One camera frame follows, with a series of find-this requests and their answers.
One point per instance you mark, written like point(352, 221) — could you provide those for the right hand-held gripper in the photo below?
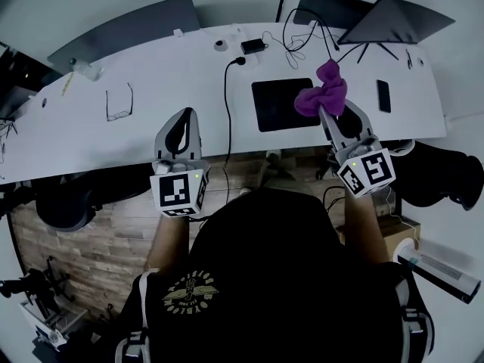
point(374, 170)

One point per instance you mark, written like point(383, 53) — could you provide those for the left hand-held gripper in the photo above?
point(174, 191)

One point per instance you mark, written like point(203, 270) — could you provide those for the purple cloth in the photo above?
point(325, 97)

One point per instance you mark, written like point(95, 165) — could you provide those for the black mouse pad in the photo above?
point(276, 104)

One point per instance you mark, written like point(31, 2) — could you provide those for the person's right forearm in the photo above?
point(365, 229)

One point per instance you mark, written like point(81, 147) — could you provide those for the person's left forearm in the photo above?
point(168, 240)

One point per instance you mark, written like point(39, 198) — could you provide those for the black smartphone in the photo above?
point(383, 96)

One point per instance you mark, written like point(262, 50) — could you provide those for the black eyeglasses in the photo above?
point(119, 115)

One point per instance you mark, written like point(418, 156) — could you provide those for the white power strip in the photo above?
point(334, 199)

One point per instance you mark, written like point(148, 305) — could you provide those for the black laptop stand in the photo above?
point(388, 51)

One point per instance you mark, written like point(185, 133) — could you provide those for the black office chair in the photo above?
point(435, 180)
point(64, 206)

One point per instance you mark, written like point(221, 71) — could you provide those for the white power socket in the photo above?
point(253, 61)

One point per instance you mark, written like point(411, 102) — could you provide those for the clear plastic container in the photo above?
point(90, 70)

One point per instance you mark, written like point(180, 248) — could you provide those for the grey laptop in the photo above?
point(397, 23)

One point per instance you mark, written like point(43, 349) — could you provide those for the cardboard box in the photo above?
point(401, 229)

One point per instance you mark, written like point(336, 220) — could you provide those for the black power adapter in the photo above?
point(252, 46)

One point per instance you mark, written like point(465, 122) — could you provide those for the grey partition panel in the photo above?
point(132, 25)

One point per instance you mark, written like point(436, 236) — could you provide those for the yellow pencil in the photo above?
point(67, 84)

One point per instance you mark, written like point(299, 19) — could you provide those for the white tape roll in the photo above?
point(396, 253)

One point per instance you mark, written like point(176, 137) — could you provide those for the person's black t-shirt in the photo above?
point(272, 259)

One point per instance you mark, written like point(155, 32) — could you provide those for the long white black box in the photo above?
point(438, 274)

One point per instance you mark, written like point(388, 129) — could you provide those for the black tripod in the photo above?
point(36, 278)

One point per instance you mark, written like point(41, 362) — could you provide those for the white blue box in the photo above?
point(41, 331)

